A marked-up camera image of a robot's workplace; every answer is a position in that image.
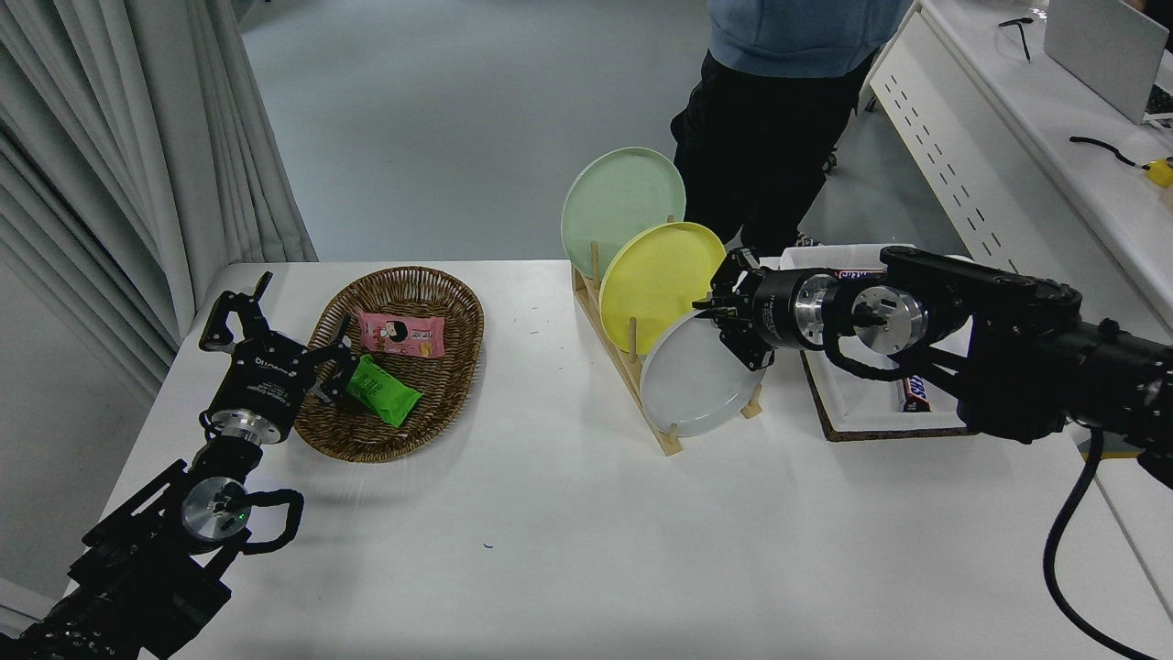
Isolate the black cable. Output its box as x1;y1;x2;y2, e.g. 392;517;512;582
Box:
1069;135;1151;171

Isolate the yellow round plate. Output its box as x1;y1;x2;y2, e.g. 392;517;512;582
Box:
597;221;729;357

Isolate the brown wicker basket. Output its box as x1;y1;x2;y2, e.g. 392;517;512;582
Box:
293;266;485;464

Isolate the white tray with cork base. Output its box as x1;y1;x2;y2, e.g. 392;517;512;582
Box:
779;242;980;443

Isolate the silver laptop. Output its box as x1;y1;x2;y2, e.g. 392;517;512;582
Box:
1043;0;1173;127

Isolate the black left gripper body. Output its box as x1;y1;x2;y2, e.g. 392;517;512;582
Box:
209;335;318;433

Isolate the wooden plate rack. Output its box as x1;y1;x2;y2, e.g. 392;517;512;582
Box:
572;215;764;457

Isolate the white side table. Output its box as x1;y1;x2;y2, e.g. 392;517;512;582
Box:
1095;454;1173;615

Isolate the grey round plate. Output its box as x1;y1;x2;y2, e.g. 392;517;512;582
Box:
639;307;773;439

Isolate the green snack packet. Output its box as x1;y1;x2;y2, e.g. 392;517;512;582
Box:
344;354;423;429

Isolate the pale green round plate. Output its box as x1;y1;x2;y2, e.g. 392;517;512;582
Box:
559;147;686;281

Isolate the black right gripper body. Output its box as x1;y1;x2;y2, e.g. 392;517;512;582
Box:
747;267;808;352

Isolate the pale grey curtain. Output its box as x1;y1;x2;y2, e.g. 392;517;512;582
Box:
0;0;319;400

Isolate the pink snack packet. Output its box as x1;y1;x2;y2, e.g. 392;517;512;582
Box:
356;310;447;360

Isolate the white desk with slotted panel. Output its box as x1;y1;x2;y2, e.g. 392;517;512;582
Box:
823;0;1173;340

